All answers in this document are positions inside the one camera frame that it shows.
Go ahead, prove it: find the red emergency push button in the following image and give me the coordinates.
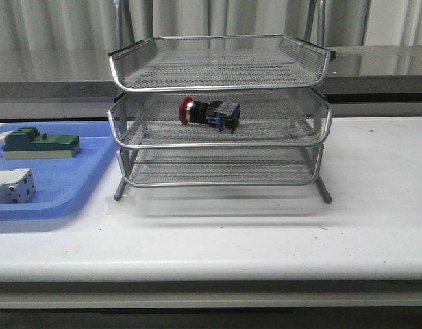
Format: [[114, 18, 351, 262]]
[[178, 96, 240, 133]]

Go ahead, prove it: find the silver mesh tray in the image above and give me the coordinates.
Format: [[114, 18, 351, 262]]
[[117, 146, 324, 188], [108, 88, 332, 149], [109, 34, 333, 93]]

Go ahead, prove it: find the silver mesh bottom tray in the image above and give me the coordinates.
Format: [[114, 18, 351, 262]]
[[117, 146, 324, 188]]

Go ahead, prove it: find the silver mesh top tray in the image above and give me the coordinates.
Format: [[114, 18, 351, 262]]
[[109, 34, 333, 93]]

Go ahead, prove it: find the blue plastic tray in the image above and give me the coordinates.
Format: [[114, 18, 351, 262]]
[[0, 121, 116, 220]]

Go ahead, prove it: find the dark glossy background counter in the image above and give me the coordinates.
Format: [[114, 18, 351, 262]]
[[0, 45, 422, 102]]

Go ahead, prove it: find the grey metal rack frame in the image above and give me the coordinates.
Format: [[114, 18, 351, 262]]
[[114, 51, 336, 203]]

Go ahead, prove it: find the green and beige switch block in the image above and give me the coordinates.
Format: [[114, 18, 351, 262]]
[[2, 127, 80, 160]]

